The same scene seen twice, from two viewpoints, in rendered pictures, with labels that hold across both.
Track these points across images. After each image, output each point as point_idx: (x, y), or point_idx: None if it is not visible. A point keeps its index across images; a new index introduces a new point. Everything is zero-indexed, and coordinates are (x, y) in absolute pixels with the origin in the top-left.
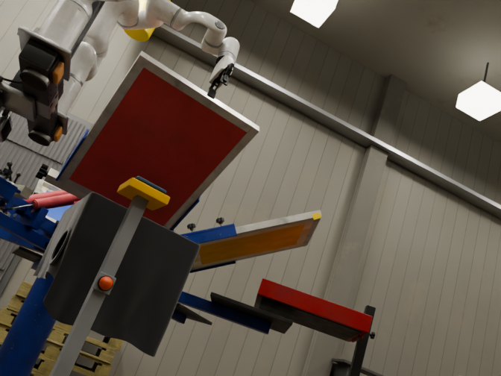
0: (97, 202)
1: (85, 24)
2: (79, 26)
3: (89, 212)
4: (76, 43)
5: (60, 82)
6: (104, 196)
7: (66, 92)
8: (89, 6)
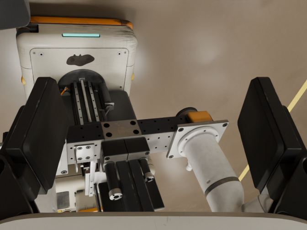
0: (28, 7)
1: (225, 169)
2: (226, 161)
3: (28, 2)
4: (151, 207)
5: (146, 144)
6: (24, 7)
7: (53, 189)
8: (240, 185)
